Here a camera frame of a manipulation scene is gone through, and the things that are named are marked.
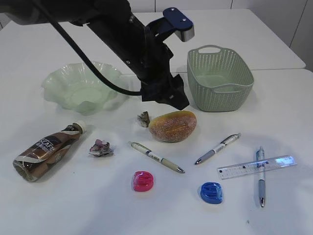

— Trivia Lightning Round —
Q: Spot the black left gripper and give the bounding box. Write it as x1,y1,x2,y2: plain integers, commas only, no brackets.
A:
138,31,189,110

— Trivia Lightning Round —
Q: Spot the grey paper ball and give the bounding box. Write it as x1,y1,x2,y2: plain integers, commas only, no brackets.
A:
137,111,150,128

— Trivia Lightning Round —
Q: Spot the sugared bread roll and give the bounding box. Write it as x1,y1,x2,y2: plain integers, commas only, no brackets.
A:
148,111,197,142

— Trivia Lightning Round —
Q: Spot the pink paper ball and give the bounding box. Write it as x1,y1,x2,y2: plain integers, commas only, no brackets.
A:
89,139,113,157

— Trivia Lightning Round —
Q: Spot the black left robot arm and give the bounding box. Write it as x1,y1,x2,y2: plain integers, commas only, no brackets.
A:
0,0,195,110

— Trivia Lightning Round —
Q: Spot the green plastic woven basket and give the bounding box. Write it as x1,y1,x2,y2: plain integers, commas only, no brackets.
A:
186,45,254,112

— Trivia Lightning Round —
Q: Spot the cream white ballpoint pen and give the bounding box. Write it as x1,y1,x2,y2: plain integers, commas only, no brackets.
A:
129,141,185,174

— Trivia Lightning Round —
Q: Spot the grey white ballpoint pen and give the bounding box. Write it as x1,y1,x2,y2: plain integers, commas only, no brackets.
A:
194,133,241,165

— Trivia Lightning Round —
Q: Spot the pink pencil sharpener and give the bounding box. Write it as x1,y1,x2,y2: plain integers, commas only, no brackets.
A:
132,171,154,192

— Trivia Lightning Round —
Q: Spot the green wavy glass plate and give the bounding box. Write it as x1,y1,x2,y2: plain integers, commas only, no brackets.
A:
42,63,128,115

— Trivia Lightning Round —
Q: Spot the blue pencil sharpener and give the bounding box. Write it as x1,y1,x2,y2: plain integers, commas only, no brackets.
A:
200,182,223,204

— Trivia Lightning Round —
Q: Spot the blue white ballpoint pen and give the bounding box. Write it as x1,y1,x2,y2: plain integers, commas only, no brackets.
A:
256,146,266,208

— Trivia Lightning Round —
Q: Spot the clear plastic ruler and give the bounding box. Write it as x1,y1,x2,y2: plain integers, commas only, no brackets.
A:
217,155,297,180

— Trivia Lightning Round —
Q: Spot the brown Nescafe coffee bottle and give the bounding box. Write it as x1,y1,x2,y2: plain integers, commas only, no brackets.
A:
13,120,87,182

